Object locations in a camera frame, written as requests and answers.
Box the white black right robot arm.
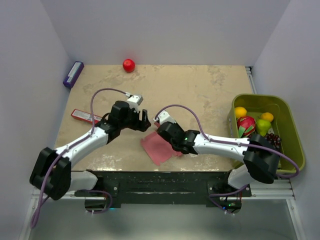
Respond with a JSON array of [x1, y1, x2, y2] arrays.
[[156, 121, 280, 197]]

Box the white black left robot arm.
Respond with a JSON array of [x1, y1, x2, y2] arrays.
[[29, 100, 151, 200]]

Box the purple rectangular carton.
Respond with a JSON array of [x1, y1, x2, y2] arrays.
[[63, 61, 85, 89]]

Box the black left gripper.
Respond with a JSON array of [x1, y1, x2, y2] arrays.
[[119, 106, 151, 132]]

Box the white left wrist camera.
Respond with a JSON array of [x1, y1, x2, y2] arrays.
[[126, 94, 144, 113]]

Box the yellow lemon upper left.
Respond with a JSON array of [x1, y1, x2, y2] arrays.
[[234, 106, 248, 119]]

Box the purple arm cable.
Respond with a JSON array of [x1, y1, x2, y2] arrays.
[[29, 88, 132, 230], [152, 104, 300, 179]]

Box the pink paper box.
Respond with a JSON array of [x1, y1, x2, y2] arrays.
[[140, 122, 183, 166]]

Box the green plastic bin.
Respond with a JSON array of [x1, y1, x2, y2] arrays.
[[226, 94, 306, 170]]

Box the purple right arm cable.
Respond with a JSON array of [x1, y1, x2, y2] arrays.
[[152, 104, 300, 179]]

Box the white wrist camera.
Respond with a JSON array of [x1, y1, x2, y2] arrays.
[[154, 110, 176, 125], [126, 94, 144, 113]]

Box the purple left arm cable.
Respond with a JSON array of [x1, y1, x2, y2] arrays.
[[29, 88, 132, 230]]

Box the red rectangular carton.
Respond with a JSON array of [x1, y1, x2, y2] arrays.
[[70, 108, 102, 124]]

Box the red apple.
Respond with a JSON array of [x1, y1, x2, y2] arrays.
[[122, 58, 136, 73]]

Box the orange fruit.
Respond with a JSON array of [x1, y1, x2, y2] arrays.
[[260, 112, 274, 123]]

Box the red dragon fruit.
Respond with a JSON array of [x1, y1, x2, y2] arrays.
[[236, 116, 256, 138]]

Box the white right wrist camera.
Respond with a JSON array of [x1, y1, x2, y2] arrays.
[[154, 110, 176, 125]]

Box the dark purple grapes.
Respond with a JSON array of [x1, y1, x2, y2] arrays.
[[264, 133, 282, 152]]

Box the green pear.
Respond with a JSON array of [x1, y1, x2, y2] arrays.
[[256, 118, 272, 137]]

